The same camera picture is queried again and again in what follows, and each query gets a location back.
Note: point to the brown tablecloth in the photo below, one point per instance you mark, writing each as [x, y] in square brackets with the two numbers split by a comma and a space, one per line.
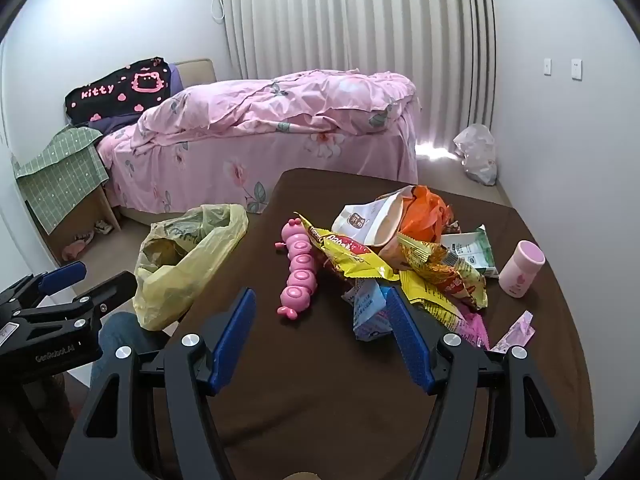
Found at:
[310, 410]

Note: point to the plain yellow snack packet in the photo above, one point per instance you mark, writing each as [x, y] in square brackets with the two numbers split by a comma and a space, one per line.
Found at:
[430, 305]

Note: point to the yellow red label snack packet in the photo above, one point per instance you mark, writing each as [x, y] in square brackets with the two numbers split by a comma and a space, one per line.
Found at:
[350, 255]

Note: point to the pink floral bed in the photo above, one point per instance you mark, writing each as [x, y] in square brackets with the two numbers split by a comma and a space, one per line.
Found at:
[225, 170]

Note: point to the wooden nightstand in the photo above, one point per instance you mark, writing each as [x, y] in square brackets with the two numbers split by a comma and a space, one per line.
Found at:
[75, 220]

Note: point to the green white packet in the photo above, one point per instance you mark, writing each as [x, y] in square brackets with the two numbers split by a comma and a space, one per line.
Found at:
[475, 255]

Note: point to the orange plastic bag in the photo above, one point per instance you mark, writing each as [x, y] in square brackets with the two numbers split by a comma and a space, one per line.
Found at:
[425, 215]

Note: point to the pink caterpillar toy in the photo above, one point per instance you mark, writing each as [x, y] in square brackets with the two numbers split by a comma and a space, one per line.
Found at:
[300, 270]

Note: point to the pink floral duvet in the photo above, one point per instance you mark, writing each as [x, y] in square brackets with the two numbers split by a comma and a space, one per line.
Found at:
[300, 100]

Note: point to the beige headboard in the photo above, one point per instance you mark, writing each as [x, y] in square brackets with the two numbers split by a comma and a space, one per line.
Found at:
[197, 72]

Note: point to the green checked cloth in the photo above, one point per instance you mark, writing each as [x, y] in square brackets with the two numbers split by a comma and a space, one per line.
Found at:
[55, 175]

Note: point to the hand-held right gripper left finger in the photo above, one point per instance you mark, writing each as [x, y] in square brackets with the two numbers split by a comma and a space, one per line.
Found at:
[235, 330]

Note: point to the white plastic bag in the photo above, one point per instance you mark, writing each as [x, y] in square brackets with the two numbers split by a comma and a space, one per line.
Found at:
[477, 152]

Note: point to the pale pink wrapper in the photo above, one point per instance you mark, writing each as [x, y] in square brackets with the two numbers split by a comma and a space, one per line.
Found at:
[515, 332]

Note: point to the yellow plastic bag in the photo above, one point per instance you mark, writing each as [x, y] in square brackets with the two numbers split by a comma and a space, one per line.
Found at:
[200, 260]

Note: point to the white paper bag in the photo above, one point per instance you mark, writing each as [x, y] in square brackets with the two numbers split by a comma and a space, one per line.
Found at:
[360, 222]

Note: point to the white dark shoes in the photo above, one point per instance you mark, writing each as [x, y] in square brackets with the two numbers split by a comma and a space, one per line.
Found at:
[104, 227]

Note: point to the white pleated curtain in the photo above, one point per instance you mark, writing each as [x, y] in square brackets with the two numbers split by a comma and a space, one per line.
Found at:
[350, 20]

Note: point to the person's leg in jeans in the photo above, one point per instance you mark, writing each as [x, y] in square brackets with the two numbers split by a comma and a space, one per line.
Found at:
[125, 330]

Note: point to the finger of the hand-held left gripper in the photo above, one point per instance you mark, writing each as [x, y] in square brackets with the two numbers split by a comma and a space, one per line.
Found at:
[62, 276]
[100, 297]

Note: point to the magenta cartoon wrapper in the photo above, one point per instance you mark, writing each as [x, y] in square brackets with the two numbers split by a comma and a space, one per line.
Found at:
[475, 330]

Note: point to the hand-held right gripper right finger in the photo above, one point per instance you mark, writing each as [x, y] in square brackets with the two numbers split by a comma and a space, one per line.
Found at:
[412, 340]

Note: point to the black Hello Kitty pillow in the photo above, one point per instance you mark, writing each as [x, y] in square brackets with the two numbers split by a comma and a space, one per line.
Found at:
[115, 87]

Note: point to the white wall socket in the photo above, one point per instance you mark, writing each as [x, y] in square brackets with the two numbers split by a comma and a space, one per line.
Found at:
[577, 69]

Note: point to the blue white packet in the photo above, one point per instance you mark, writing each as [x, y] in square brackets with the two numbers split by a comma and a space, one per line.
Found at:
[367, 310]

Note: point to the white wall switch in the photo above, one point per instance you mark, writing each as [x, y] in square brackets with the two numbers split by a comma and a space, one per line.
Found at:
[548, 67]

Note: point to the pink bottle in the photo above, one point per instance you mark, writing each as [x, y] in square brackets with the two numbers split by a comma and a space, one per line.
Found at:
[520, 272]

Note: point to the pink slippers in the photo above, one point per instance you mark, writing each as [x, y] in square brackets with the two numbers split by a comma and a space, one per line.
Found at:
[75, 247]

